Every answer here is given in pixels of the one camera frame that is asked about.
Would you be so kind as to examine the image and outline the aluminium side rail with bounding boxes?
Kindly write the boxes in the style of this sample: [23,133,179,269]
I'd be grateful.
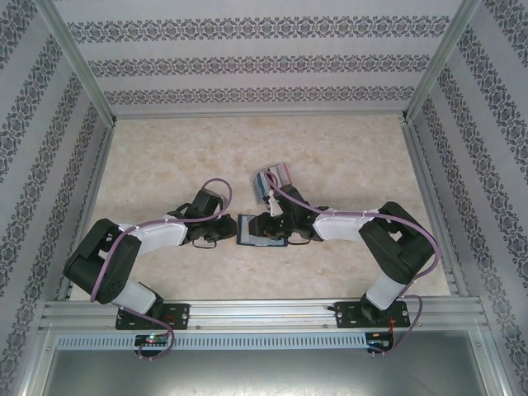
[402,121,469,296]
[56,123,119,301]

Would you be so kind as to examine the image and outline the slotted grey cable duct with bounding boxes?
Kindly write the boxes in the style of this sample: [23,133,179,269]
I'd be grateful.
[55,333,368,350]

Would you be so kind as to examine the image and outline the grey metal panel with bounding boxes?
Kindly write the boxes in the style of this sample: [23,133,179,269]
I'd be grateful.
[40,349,488,396]

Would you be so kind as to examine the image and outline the aluminium frame bar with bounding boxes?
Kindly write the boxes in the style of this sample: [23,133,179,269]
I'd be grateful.
[110,107,409,121]

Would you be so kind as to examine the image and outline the navy blue card holder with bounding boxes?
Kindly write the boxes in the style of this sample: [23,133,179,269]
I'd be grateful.
[236,213,289,248]

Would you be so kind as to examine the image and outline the aluminium frame post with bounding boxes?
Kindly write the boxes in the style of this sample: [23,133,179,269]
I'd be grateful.
[401,0,484,123]
[35,0,117,127]

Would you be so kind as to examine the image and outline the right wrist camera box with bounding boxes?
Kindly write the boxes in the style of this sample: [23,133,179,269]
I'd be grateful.
[265,190,282,218]

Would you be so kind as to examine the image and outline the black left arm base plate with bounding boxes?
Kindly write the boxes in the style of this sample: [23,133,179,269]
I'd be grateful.
[115,303,191,331]

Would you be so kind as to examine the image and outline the small black circuit board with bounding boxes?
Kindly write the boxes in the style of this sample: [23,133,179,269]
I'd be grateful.
[134,334,171,347]
[368,332,395,351]

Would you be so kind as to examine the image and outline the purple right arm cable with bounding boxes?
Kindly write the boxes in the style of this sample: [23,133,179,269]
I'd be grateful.
[266,171,440,358]

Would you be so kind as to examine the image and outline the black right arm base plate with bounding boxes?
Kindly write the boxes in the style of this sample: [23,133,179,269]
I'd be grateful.
[336,300,412,330]

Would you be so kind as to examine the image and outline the aluminium mounting rail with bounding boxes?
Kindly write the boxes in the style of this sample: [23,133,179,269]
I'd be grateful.
[39,299,484,332]

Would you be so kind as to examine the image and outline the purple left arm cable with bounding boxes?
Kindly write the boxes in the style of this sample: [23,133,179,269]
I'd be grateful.
[89,177,234,361]

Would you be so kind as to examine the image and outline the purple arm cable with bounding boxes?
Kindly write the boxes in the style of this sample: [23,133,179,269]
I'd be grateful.
[266,171,440,358]
[89,177,234,361]

